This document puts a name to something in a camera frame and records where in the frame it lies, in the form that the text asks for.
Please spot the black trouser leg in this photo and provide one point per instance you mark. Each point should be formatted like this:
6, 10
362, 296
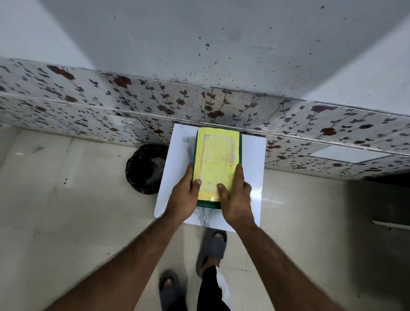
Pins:
209, 291

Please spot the person's right forearm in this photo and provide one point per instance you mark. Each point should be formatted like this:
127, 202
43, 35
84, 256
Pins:
282, 275

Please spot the black trash bin with bag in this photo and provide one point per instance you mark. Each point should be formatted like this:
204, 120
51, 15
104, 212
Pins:
144, 169

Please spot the person's left thumb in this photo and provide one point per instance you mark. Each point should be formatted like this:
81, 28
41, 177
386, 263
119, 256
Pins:
196, 189

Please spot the person's right hand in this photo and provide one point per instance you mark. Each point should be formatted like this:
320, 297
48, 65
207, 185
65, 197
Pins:
238, 205

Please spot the white bar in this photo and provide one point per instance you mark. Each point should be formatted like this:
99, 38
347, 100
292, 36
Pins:
390, 225

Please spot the person's right thumb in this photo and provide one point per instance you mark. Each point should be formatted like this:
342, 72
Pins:
222, 194

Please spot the person's left hand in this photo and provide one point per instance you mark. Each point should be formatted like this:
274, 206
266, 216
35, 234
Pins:
181, 200

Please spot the grey slipper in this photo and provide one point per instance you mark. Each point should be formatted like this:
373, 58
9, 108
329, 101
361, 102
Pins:
211, 248
171, 293

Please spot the person's left forearm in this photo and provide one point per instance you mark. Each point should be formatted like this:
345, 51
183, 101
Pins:
128, 266

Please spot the green package with yellow label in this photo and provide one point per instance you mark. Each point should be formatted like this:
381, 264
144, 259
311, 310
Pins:
216, 153

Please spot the white rectangular wall plate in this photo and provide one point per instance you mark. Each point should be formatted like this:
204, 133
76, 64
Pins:
349, 154

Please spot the white wall switch plate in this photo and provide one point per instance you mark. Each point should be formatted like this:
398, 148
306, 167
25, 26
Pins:
126, 122

